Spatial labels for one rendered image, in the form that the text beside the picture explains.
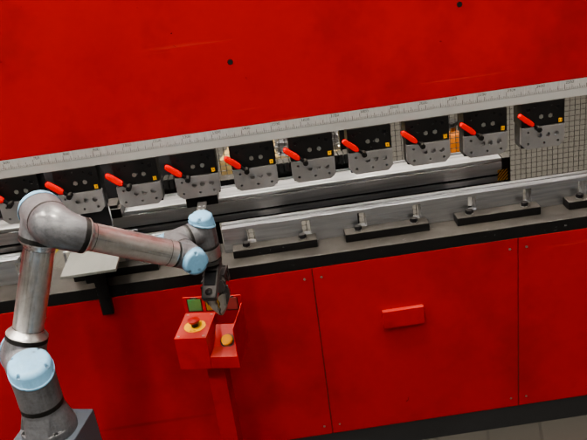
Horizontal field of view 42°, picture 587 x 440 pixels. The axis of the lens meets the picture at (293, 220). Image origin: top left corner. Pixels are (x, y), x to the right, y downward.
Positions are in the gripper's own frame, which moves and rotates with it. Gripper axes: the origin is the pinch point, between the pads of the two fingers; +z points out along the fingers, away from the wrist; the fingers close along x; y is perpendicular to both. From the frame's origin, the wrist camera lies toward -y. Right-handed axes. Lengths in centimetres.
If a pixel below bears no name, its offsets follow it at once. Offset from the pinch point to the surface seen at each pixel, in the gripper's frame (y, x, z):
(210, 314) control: 7.9, 6.3, 6.3
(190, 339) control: -5.8, 9.6, 5.4
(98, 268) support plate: 5.6, 38.8, -16.1
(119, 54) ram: 36, 26, -76
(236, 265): 24.6, -1.3, -1.7
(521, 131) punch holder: 57, -101, -29
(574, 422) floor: 36, -120, 87
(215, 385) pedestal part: -2.8, 6.5, 27.8
